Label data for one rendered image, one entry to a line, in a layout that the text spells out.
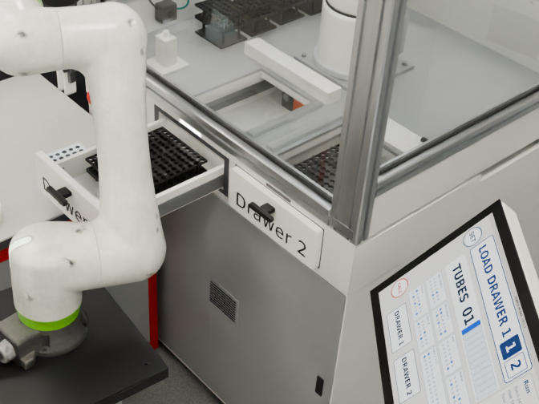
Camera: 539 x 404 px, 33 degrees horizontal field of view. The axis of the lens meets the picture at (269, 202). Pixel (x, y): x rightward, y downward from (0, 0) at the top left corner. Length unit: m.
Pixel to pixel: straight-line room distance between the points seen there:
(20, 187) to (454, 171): 1.05
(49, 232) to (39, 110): 0.92
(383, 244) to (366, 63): 0.47
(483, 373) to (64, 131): 1.44
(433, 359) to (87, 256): 0.65
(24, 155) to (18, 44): 0.83
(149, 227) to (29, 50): 0.39
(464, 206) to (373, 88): 0.59
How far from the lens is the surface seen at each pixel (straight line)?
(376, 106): 1.68
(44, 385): 1.81
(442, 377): 1.51
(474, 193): 2.18
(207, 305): 2.49
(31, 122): 2.56
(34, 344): 1.83
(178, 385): 2.83
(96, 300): 1.95
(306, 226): 1.94
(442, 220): 2.12
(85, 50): 1.66
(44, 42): 1.64
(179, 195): 2.09
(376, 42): 1.63
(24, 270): 1.71
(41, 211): 2.25
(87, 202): 2.00
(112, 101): 1.68
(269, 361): 2.36
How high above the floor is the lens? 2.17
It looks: 39 degrees down
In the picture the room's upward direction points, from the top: 4 degrees clockwise
